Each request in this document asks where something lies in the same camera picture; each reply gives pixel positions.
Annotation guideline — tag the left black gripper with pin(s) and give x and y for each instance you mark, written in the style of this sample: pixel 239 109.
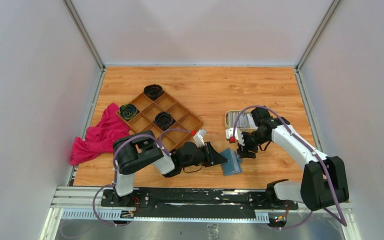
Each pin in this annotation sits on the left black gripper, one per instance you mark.
pixel 212 157

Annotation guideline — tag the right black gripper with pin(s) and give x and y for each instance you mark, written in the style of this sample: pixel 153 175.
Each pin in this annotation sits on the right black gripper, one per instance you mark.
pixel 243 151

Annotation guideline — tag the blue leather card holder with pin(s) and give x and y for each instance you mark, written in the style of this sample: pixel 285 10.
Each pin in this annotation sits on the blue leather card holder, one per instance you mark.
pixel 233 164

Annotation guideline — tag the beige oval card tray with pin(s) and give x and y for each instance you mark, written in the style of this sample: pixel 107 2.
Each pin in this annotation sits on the beige oval card tray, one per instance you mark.
pixel 238 119

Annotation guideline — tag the stack of credit cards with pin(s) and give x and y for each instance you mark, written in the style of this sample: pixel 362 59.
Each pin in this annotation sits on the stack of credit cards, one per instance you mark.
pixel 236 118

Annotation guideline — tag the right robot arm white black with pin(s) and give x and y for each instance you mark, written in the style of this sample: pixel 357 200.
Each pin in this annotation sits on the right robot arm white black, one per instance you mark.
pixel 324 180

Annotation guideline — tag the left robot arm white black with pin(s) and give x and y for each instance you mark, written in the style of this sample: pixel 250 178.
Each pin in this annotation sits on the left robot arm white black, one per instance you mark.
pixel 135 152

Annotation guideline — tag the brown wooden grid tray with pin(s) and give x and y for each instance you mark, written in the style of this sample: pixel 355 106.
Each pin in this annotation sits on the brown wooden grid tray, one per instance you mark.
pixel 180 132

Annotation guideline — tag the pink crumpled cloth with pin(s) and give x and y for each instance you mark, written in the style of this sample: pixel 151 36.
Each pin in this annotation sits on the pink crumpled cloth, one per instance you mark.
pixel 99 139

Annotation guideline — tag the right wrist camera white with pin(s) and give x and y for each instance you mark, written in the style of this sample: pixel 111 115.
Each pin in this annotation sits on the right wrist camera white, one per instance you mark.
pixel 234 135

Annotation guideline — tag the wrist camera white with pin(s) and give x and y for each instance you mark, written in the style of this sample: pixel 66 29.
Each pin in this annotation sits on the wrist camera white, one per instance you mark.
pixel 234 135
pixel 199 137

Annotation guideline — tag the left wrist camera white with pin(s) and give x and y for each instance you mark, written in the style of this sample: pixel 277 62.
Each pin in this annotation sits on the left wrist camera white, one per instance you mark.
pixel 199 137

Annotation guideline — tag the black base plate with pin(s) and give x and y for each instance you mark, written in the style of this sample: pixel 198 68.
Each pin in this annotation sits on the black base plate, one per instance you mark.
pixel 196 203

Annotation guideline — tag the aluminium frame rail front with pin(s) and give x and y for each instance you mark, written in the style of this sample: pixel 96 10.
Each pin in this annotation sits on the aluminium frame rail front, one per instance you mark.
pixel 84 203

